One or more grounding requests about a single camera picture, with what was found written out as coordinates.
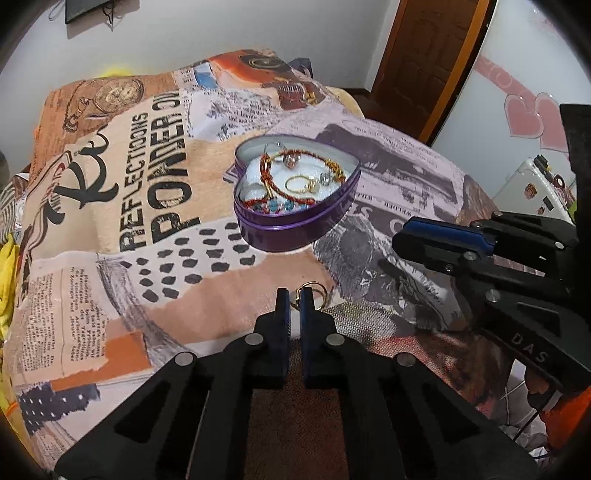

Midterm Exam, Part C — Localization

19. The white stickered suitcase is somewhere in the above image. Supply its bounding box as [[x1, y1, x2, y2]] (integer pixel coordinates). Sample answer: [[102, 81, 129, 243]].
[[492, 157, 578, 227]]

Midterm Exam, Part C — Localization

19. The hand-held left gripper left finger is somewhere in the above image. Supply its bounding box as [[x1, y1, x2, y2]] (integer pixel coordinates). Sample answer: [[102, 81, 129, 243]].
[[54, 287, 291, 480]]

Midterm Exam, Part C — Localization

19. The bright yellow cloth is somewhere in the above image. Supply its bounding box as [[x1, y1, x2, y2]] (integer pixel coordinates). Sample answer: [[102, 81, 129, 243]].
[[0, 231, 23, 416]]

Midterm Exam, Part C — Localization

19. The blue bead bracelet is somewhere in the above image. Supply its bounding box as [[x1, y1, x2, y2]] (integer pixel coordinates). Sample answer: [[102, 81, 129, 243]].
[[252, 198, 308, 216]]

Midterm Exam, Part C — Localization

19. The striped bed sheet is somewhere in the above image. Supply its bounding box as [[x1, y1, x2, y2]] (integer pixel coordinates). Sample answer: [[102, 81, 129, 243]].
[[0, 174, 29, 241]]

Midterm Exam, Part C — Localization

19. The pale yellow blanket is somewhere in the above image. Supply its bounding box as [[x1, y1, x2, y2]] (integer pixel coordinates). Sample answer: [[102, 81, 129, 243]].
[[330, 85, 365, 119]]

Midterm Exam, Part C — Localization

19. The printed blanket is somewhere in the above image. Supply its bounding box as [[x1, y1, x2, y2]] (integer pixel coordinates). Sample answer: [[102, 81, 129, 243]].
[[9, 48, 513, 444]]

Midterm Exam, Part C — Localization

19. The brown wooden door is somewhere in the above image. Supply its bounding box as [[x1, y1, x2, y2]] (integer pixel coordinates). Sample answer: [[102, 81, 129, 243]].
[[369, 0, 497, 144]]

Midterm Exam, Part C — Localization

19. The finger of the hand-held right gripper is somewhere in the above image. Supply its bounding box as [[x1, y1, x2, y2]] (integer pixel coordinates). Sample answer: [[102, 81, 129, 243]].
[[404, 212, 579, 256], [392, 228, 491, 276]]

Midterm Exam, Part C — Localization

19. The purple heart-shaped tin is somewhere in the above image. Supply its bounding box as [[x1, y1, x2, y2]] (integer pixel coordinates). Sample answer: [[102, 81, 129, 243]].
[[233, 135, 362, 253]]

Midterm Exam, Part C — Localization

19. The gold hoop earring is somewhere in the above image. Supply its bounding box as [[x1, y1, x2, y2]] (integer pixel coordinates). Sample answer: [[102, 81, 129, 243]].
[[295, 281, 330, 308]]

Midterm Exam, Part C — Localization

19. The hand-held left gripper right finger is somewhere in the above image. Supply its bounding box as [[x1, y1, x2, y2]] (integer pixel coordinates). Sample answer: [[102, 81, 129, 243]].
[[298, 288, 541, 480]]

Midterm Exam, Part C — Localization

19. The dark blue bag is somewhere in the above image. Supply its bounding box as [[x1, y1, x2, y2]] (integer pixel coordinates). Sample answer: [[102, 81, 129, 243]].
[[286, 56, 317, 80]]

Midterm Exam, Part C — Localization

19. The small black wall monitor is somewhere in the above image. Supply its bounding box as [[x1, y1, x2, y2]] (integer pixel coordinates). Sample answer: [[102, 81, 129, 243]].
[[65, 0, 122, 25]]

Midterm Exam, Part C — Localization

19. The gold ring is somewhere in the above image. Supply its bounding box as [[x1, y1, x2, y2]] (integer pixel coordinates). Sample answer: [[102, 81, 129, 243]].
[[285, 175, 320, 195]]

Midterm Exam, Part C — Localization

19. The red cord bracelet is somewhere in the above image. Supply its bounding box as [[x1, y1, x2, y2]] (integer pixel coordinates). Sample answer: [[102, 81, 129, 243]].
[[240, 152, 352, 209]]

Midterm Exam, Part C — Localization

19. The gold bead chain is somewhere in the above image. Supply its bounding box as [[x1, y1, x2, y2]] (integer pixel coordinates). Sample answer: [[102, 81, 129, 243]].
[[323, 159, 350, 184]]

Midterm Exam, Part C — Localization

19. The orange cloth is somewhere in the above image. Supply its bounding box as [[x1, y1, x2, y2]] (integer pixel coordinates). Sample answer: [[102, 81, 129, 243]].
[[538, 388, 591, 462]]

